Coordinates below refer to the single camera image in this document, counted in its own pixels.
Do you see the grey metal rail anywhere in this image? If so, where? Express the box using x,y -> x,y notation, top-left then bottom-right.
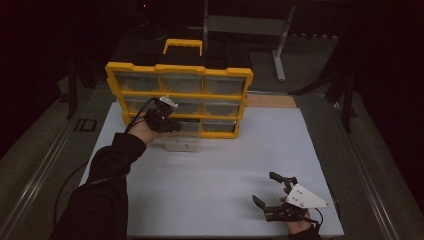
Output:
0,99 -> 93,240
331,99 -> 403,240

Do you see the grey metal table frame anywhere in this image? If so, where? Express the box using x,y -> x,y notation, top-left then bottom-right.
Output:
202,0 -> 297,83

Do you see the person's right hand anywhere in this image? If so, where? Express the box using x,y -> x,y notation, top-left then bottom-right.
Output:
279,188 -> 313,235

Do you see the grid of clear organizer drawers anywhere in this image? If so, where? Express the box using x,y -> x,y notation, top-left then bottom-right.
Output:
115,71 -> 247,133

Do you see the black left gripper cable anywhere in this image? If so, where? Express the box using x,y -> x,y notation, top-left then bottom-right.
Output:
52,96 -> 158,234

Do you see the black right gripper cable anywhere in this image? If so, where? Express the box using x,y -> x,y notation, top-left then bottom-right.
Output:
302,207 -> 324,233

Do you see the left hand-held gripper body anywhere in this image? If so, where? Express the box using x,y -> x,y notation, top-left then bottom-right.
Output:
143,95 -> 180,134

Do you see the person's left hand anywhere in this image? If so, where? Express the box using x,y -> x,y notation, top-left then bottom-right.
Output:
127,118 -> 161,147

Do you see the clear plastic drawer box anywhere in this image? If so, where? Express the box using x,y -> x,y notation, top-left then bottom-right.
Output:
152,131 -> 202,153

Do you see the yellow black drawer organizer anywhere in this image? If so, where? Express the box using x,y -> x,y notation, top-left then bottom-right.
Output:
104,37 -> 254,140

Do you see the black stand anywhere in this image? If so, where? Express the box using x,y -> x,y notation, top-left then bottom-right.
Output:
289,64 -> 358,135
65,59 -> 80,121

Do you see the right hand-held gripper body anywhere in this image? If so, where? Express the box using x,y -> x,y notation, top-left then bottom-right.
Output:
262,176 -> 331,222

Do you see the white table cover sheet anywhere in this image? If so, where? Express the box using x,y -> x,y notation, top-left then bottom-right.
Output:
79,101 -> 345,239

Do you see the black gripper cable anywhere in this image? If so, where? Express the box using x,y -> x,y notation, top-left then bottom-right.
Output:
302,207 -> 324,233
52,96 -> 158,234

